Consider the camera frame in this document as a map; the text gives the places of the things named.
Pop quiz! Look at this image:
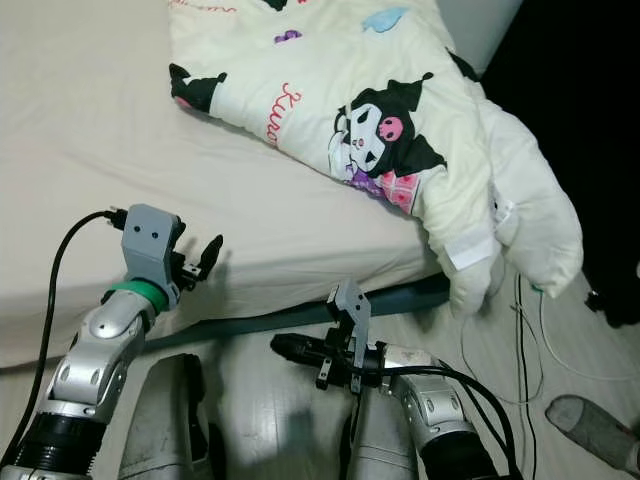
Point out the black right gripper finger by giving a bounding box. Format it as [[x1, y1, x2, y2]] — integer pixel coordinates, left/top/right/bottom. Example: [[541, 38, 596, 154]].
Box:
[[270, 333, 333, 365]]

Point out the cream cartoon print blanket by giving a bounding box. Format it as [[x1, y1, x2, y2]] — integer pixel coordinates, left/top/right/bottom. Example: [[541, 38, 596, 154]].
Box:
[[168, 0, 586, 319]]

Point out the grey right robot leg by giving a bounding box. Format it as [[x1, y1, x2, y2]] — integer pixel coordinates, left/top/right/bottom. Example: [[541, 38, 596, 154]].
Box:
[[345, 385, 421, 480]]

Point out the grey robot leg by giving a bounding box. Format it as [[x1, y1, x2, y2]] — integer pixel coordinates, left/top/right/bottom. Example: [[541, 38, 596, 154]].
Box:
[[120, 352, 213, 480], [345, 385, 421, 480]]

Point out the grey left robot leg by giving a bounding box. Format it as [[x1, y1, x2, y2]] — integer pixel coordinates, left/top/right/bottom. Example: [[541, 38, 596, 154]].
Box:
[[120, 352, 213, 480]]

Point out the beige sheeted bed mattress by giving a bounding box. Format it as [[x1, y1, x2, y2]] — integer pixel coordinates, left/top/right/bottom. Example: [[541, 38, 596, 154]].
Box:
[[0, 0, 446, 371]]

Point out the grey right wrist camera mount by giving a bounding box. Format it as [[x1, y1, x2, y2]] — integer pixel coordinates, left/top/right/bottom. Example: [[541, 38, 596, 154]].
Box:
[[328, 280, 373, 393]]

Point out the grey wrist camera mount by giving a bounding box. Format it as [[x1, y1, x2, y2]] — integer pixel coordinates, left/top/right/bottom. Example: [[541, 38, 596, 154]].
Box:
[[328, 280, 373, 393], [122, 204, 186, 296]]

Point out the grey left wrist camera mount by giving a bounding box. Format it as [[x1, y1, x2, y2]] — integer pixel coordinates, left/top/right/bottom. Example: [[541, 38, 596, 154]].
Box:
[[122, 204, 186, 296]]

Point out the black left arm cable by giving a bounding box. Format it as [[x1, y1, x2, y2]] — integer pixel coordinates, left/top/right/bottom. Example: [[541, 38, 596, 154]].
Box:
[[5, 208, 129, 471]]

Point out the thin black floor cable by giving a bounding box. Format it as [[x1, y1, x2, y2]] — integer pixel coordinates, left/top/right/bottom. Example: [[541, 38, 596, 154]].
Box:
[[512, 270, 539, 471]]

